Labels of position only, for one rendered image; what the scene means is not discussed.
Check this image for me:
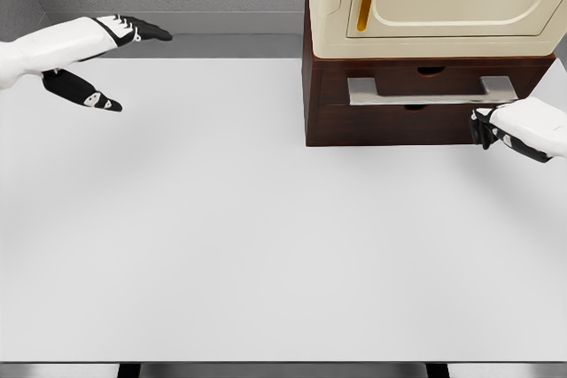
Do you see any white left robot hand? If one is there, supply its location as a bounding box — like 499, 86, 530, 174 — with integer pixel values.
30, 13, 174, 113

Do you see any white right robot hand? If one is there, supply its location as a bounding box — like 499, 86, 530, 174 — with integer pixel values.
469, 96, 567, 165

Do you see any dark brown wooden drawer cabinet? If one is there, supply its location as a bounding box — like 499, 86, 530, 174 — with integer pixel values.
300, 0, 557, 148

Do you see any silver metal drawer handle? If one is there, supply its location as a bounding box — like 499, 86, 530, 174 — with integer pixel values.
346, 76, 519, 107

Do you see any brown drawer with silver handle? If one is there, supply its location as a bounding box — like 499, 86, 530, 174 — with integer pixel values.
320, 66, 547, 107

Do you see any brown drawer without handle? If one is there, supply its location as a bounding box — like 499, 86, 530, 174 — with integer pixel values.
319, 104, 478, 143

